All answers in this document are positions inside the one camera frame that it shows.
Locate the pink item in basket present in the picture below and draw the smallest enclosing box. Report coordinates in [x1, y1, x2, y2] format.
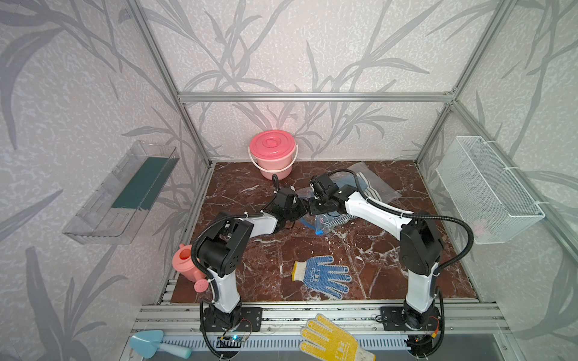
[471, 220, 491, 239]

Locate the yellow dotted work glove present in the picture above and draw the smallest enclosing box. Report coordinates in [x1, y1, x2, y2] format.
[300, 314, 376, 361]

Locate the pink watering can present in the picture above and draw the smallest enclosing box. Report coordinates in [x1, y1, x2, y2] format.
[172, 244, 209, 293]

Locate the black white striped garment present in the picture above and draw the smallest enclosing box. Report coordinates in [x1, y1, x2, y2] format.
[315, 173, 397, 236]

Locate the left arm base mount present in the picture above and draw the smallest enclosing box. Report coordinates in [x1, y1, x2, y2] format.
[203, 305, 263, 332]

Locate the blue dotted work glove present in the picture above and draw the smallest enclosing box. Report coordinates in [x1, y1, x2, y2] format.
[291, 256, 352, 300]

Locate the light blue hand trowel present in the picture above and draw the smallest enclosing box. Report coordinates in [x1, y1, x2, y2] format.
[129, 330, 192, 359]

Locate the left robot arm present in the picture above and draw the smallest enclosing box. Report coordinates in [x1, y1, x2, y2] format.
[191, 175, 308, 317]

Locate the white wire mesh basket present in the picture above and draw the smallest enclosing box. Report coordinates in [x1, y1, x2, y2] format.
[437, 135, 545, 245]

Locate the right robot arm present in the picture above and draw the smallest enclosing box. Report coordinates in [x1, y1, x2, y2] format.
[309, 169, 475, 330]

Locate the clear vacuum storage bag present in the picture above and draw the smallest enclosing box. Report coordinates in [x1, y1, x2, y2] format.
[300, 162, 401, 236]

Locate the clear plastic wall shelf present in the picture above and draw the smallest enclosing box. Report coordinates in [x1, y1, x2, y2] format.
[63, 141, 180, 245]

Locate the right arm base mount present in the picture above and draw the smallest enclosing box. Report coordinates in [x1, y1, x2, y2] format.
[375, 306, 442, 332]

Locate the pink lidded plastic bucket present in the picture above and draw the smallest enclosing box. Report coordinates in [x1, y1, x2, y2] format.
[248, 130, 299, 180]

